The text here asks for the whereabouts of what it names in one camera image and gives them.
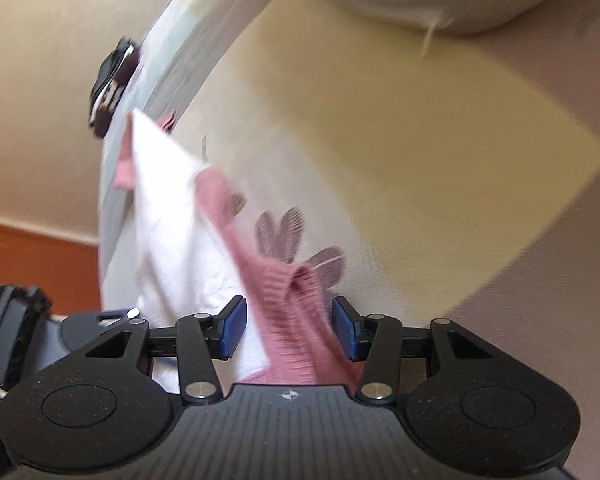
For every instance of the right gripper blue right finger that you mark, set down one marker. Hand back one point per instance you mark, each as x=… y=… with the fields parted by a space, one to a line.
x=375 y=340

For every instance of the wooden nightstand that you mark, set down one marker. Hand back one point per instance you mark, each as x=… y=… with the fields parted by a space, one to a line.
x=67 y=271

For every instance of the pink and white sweater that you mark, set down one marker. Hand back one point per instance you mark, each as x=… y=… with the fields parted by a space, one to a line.
x=192 y=258

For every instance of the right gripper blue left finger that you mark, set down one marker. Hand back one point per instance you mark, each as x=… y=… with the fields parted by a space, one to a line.
x=202 y=338

